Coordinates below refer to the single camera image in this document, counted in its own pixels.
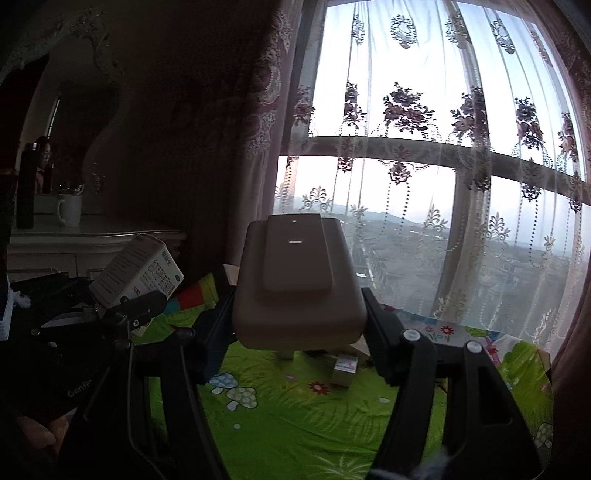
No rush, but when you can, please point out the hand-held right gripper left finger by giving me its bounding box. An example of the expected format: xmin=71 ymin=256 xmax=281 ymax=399
xmin=131 ymin=285 xmax=239 ymax=480

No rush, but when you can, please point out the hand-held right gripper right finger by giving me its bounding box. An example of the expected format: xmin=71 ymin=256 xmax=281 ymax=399
xmin=364 ymin=287 xmax=544 ymax=480

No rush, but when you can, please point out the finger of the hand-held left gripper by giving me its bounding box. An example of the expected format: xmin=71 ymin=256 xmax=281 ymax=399
xmin=99 ymin=291 xmax=168 ymax=334
xmin=30 ymin=308 xmax=106 ymax=343

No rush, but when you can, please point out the white printed box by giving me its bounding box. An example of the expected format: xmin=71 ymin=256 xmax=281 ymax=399
xmin=88 ymin=234 xmax=184 ymax=309

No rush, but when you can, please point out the pale rounded box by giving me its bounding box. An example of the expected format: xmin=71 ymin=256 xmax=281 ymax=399
xmin=232 ymin=213 xmax=369 ymax=352

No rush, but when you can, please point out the person's left hand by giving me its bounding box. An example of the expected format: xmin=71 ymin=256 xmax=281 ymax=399
xmin=13 ymin=414 xmax=66 ymax=459

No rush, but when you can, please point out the tan cardboard box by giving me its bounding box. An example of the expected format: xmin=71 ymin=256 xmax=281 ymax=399
xmin=348 ymin=340 xmax=376 ymax=366

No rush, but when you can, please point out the colourful striped book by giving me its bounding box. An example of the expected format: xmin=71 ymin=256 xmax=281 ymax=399
xmin=166 ymin=265 xmax=241 ymax=317

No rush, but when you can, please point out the small white box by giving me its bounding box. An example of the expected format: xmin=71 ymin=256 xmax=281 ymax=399
xmin=331 ymin=354 xmax=360 ymax=388

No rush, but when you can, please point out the white dresser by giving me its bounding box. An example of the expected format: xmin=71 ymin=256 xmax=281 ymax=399
xmin=7 ymin=216 xmax=186 ymax=283

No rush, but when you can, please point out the green printed blanket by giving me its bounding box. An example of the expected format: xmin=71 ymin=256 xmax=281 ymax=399
xmin=134 ymin=272 xmax=555 ymax=480

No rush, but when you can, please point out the white mug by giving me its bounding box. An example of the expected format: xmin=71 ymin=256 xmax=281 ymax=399
xmin=56 ymin=194 xmax=84 ymax=228

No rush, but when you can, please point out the black bottle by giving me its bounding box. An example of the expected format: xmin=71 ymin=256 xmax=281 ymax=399
xmin=16 ymin=141 xmax=38 ymax=230

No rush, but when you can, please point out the floral lace curtain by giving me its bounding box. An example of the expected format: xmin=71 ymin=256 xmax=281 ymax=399
xmin=272 ymin=0 xmax=591 ymax=356

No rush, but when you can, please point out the ornate framed mirror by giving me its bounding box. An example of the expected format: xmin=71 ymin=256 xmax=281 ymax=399
xmin=0 ymin=0 xmax=132 ymax=217

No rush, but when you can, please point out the window frame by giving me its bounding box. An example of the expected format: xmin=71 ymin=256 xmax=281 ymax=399
xmin=276 ymin=0 xmax=591 ymax=324

